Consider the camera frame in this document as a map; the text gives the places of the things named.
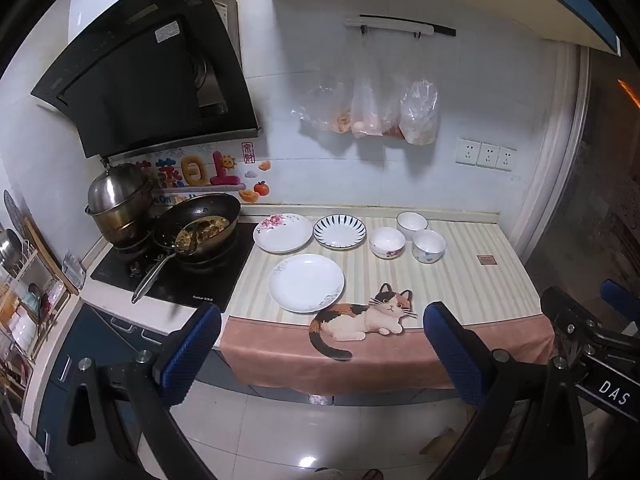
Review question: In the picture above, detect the black range hood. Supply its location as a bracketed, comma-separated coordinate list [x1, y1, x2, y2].
[30, 0, 265, 160]

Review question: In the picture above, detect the striped counter mat with cat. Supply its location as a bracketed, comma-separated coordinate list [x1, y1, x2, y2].
[220, 215, 556, 396]

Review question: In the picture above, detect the clear plastic bag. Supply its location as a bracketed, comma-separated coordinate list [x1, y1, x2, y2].
[398, 79, 441, 146]
[350, 67, 401, 138]
[292, 82, 353, 135]

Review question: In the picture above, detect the dark blue base cabinet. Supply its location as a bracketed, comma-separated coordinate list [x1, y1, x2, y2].
[30, 305, 331, 480]

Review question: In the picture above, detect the white bowl with blue print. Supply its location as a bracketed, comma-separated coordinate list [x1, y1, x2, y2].
[411, 229, 447, 264]

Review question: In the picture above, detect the white bowl with red flowers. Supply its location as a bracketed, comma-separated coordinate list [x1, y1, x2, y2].
[369, 227, 406, 260]

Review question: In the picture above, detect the white bowl with dark rim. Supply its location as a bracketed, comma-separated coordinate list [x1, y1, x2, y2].
[396, 211, 429, 240]

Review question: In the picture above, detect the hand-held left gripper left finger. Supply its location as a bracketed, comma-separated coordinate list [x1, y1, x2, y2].
[42, 302, 222, 480]

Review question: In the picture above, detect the stainless steel steamer pot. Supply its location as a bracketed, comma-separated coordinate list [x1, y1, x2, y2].
[85, 159, 156, 248]

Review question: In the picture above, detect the colourful wall sticker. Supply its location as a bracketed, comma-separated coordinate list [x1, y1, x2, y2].
[120, 141, 273, 206]

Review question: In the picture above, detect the blue striped rim plate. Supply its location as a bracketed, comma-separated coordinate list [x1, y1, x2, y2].
[313, 214, 367, 250]

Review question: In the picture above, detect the metal dish rack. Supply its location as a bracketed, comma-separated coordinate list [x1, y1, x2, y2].
[0, 230, 71, 411]

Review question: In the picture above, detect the pink floral white plate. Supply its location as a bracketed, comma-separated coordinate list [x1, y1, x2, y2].
[253, 213, 312, 254]

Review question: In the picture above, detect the black wok with handle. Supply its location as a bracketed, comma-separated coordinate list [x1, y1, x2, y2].
[131, 192, 242, 305]

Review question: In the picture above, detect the wooden cutting board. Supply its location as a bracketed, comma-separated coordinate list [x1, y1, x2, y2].
[22, 217, 81, 296]

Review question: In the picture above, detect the cardboard piece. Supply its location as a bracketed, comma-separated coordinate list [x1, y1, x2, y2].
[419, 427, 458, 456]

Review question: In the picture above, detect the black glass cooktop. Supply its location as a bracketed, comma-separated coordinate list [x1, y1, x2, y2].
[90, 220, 258, 313]

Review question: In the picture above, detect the black wall hook rail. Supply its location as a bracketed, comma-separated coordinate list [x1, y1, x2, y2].
[344, 14, 457, 38]

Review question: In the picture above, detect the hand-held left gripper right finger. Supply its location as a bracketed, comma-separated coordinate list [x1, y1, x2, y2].
[424, 302, 586, 480]

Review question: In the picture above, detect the plain white plate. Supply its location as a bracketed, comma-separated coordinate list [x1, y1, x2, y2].
[268, 253, 346, 314]

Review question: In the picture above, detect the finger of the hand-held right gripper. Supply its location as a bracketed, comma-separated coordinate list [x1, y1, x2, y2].
[540, 287, 601, 358]
[600, 280, 640, 333]

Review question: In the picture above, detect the white door frame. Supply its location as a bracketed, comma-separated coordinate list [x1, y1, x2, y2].
[520, 45, 593, 266]

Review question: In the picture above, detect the cooked food in wok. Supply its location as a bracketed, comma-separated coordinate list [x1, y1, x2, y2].
[172, 215, 232, 252]

